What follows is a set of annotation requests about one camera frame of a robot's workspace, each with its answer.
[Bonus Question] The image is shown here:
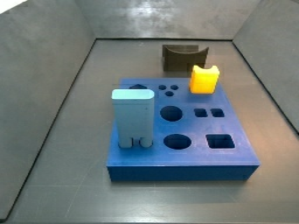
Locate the blue peg board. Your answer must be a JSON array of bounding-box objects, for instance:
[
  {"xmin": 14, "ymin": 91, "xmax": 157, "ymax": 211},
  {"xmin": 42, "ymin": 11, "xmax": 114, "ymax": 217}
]
[{"xmin": 106, "ymin": 78, "xmax": 260, "ymax": 181}]

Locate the light blue tall block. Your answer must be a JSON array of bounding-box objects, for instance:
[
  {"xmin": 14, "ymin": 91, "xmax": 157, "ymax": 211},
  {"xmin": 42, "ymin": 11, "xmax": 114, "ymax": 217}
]
[{"xmin": 110, "ymin": 89, "xmax": 154, "ymax": 148}]

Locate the yellow notched block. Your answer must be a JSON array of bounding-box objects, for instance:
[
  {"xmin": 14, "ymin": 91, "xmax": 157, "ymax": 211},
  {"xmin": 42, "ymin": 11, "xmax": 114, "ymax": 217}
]
[{"xmin": 189, "ymin": 66, "xmax": 220, "ymax": 94}]

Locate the black curved holder stand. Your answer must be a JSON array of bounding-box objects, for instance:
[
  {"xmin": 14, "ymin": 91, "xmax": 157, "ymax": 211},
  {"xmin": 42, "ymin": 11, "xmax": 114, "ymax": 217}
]
[{"xmin": 162, "ymin": 45, "xmax": 209, "ymax": 72}]

